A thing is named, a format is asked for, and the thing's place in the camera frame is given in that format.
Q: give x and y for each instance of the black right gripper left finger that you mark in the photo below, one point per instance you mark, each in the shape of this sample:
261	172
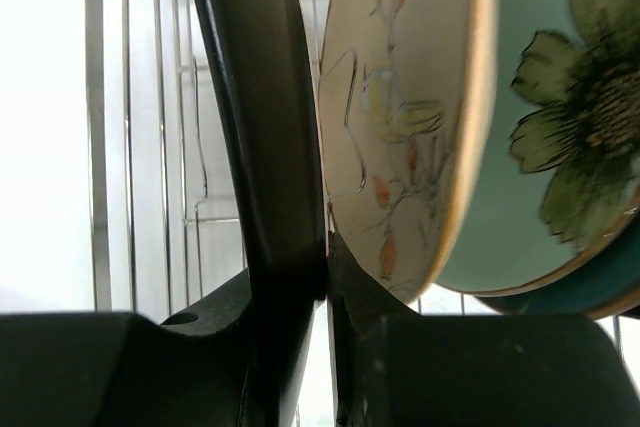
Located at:
209	352

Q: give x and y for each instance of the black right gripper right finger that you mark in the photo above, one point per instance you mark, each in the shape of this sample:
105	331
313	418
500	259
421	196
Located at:
375	363

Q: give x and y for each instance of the dark teal round plate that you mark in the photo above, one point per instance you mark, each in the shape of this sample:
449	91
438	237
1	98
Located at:
606	285

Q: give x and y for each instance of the light green flower plate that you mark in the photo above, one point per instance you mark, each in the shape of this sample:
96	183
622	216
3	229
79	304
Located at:
559	178

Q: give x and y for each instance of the beige round leaf plate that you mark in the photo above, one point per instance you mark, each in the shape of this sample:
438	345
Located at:
405	101

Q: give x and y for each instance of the teal square plate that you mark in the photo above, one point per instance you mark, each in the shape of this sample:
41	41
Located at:
259	62

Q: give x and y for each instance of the wire dish rack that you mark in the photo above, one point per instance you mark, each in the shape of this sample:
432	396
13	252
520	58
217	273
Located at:
166	234

